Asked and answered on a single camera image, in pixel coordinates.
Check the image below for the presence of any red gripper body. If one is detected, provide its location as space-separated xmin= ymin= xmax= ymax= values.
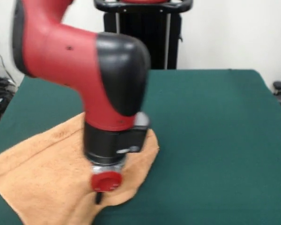
xmin=90 ymin=171 xmax=123 ymax=193

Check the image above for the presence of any orange terry towel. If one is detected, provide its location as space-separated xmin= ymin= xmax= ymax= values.
xmin=0 ymin=113 xmax=160 ymax=225

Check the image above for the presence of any dark green table cloth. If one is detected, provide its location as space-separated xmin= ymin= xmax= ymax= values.
xmin=0 ymin=69 xmax=281 ymax=225

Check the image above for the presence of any black equipment pile with cables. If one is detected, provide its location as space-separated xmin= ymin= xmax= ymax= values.
xmin=0 ymin=62 xmax=17 ymax=123

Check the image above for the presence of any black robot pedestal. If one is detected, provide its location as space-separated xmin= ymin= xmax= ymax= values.
xmin=93 ymin=0 xmax=192 ymax=70

